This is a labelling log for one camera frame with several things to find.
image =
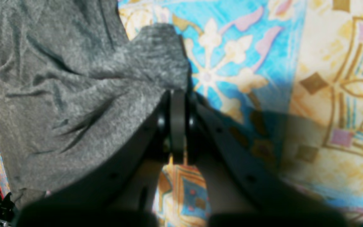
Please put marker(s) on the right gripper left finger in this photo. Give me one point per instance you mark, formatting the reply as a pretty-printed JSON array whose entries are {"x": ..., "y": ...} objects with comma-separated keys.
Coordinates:
[{"x": 121, "y": 191}]

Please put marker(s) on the patterned tablecloth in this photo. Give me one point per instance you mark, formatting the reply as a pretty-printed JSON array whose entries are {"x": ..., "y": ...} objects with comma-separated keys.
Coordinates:
[{"x": 286, "y": 78}]

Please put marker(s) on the grey t-shirt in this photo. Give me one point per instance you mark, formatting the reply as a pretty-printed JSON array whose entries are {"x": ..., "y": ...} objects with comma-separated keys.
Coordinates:
[{"x": 73, "y": 86}]

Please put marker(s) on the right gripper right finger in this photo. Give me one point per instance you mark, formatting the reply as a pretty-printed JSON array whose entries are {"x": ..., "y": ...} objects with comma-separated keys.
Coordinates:
[{"x": 241, "y": 191}]

